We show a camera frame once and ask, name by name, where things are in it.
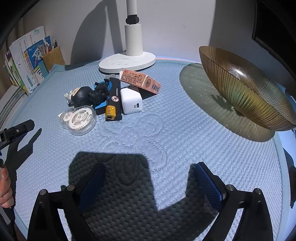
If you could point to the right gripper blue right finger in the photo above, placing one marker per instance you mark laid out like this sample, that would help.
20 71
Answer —
212 186

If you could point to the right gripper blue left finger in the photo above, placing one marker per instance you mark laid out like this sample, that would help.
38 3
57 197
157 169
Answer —
90 186

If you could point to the clear white gear toy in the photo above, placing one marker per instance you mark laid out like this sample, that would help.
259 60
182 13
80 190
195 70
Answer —
78 121

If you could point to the black round head figurine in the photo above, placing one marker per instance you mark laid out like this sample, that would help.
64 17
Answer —
79 97

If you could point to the white usb charger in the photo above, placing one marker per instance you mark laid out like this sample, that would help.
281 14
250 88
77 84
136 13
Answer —
131 100

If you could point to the orange cigarette box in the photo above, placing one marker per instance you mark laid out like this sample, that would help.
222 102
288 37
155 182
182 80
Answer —
140 80

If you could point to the person left hand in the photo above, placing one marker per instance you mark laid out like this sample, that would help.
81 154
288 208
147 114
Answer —
6 192

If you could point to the stack of flat books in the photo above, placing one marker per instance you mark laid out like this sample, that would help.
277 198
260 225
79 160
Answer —
10 102

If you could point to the light blue textured desk mat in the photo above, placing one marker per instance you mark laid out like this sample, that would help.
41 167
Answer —
150 189

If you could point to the upright books row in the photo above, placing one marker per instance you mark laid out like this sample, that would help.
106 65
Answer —
27 53

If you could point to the brown pencil holder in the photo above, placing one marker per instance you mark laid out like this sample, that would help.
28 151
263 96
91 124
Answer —
53 57

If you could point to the amber ribbed glass bowl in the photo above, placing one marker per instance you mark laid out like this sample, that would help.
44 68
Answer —
248 89

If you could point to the white desk lamp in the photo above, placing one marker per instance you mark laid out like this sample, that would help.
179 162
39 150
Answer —
134 57

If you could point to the black monitor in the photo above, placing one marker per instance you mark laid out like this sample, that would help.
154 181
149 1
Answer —
274 30

